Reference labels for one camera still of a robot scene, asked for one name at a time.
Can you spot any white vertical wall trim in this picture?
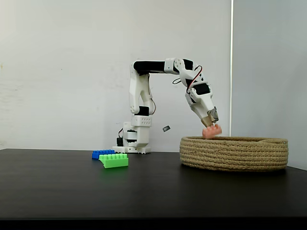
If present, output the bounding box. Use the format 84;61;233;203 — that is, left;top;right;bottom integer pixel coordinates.
229;0;235;137

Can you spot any blue lego block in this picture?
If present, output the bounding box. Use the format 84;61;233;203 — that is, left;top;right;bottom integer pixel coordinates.
92;149;116;160

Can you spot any woven rope basket tray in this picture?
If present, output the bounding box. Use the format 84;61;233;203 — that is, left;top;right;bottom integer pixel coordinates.
179;136;289;172

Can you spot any pink lego block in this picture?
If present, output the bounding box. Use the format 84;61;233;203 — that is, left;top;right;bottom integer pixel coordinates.
202;124;223;139

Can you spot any green lego block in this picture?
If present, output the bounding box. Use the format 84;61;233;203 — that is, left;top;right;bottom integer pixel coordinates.
99;153;129;169

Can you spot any red black servo cable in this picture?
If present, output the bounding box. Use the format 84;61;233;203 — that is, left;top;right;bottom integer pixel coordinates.
172;65;203;94

